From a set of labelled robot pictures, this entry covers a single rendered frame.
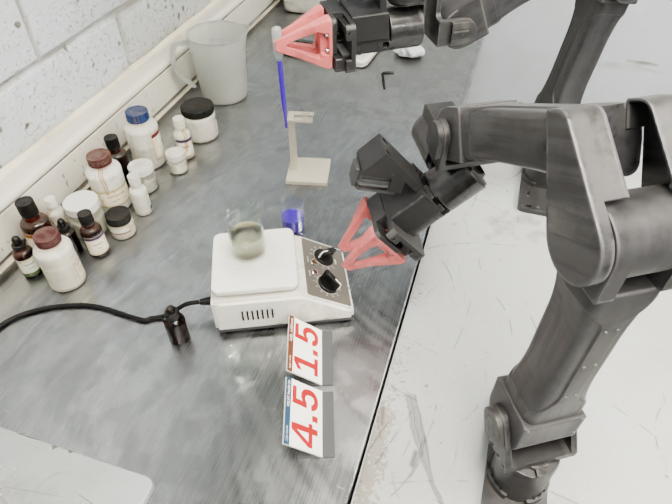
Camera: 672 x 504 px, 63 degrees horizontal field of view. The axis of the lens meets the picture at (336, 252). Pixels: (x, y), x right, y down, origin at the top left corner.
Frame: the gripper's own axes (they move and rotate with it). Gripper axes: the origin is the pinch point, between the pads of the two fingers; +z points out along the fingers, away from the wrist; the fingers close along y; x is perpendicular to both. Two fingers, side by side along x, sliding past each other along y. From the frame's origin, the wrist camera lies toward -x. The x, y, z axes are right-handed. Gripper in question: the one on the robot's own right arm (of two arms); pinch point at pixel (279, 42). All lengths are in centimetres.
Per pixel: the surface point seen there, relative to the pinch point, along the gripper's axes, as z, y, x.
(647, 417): -36, 48, 34
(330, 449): 5, 42, 32
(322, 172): -8.0, -12.9, 32.3
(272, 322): 8.1, 21.6, 30.9
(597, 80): -118, -73, 60
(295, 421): 8.3, 38.3, 29.7
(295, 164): -3.1, -14.8, 30.8
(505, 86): -94, -89, 67
